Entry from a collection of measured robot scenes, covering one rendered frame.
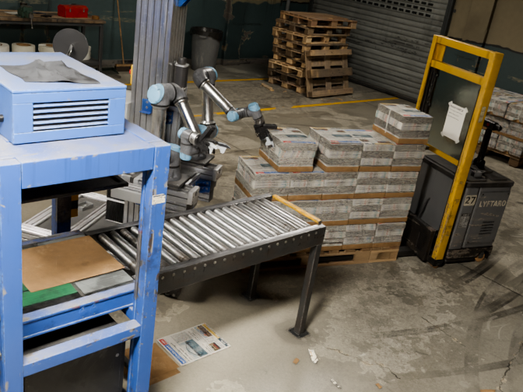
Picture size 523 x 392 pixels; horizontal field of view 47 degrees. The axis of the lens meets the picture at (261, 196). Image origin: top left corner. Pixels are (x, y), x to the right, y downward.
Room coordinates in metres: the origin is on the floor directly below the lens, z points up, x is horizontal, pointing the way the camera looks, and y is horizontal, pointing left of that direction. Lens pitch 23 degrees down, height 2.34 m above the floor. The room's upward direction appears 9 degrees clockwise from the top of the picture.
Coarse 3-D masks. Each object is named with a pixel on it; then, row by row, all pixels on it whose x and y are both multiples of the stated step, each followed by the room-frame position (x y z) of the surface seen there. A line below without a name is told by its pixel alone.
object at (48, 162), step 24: (0, 144) 1.99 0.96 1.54; (24, 144) 2.03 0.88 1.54; (48, 144) 2.07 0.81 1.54; (72, 144) 2.11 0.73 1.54; (96, 144) 2.15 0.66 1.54; (120, 144) 2.18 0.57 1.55; (144, 144) 2.22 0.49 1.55; (24, 168) 1.85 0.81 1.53; (48, 168) 1.91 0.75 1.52; (72, 168) 1.98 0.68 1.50; (96, 168) 2.04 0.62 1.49; (120, 168) 2.11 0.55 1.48; (144, 168) 2.19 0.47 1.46
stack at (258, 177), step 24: (240, 168) 4.28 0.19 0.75; (264, 168) 4.15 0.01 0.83; (240, 192) 4.21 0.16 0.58; (264, 192) 4.05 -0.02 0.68; (288, 192) 4.15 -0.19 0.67; (312, 192) 4.22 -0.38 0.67; (336, 192) 4.32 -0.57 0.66; (360, 192) 4.41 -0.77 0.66; (336, 216) 4.34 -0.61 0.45; (360, 216) 4.43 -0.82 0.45; (336, 240) 4.36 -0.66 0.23; (360, 240) 4.46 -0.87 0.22; (336, 264) 4.38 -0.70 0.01
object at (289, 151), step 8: (280, 136) 4.25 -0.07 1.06; (288, 136) 4.28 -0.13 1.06; (296, 136) 4.31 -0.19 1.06; (280, 144) 4.13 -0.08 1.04; (288, 144) 4.11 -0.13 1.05; (296, 144) 4.14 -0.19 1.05; (304, 144) 4.17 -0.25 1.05; (312, 144) 4.20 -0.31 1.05; (272, 152) 4.21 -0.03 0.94; (280, 152) 4.10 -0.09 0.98; (288, 152) 4.12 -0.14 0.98; (296, 152) 4.15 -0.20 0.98; (304, 152) 4.18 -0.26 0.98; (312, 152) 4.21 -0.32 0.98; (272, 160) 4.20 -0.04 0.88; (280, 160) 4.10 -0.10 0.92; (288, 160) 4.13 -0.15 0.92; (296, 160) 4.16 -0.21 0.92; (304, 160) 4.19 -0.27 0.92; (312, 160) 4.22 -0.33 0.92
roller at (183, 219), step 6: (186, 222) 3.13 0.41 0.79; (192, 222) 3.12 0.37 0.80; (192, 228) 3.08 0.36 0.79; (198, 228) 3.07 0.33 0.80; (198, 234) 3.03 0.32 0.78; (204, 234) 3.01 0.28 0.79; (210, 240) 2.96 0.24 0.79; (216, 240) 2.95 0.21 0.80; (216, 246) 2.91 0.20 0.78; (222, 246) 2.90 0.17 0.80
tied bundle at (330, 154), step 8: (312, 136) 4.53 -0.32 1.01; (320, 136) 4.43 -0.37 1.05; (320, 144) 4.41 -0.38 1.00; (328, 144) 4.29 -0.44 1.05; (336, 144) 4.28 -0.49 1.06; (344, 144) 4.31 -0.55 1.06; (352, 144) 4.34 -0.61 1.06; (360, 144) 4.38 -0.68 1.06; (320, 152) 4.38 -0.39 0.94; (328, 152) 4.27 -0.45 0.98; (336, 152) 4.29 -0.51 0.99; (344, 152) 4.32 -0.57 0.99; (352, 152) 4.35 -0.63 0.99; (360, 152) 4.38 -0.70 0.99; (320, 160) 4.36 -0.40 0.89; (328, 160) 4.27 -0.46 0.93; (336, 160) 4.29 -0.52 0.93; (344, 160) 4.32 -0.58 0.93; (352, 160) 4.35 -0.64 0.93
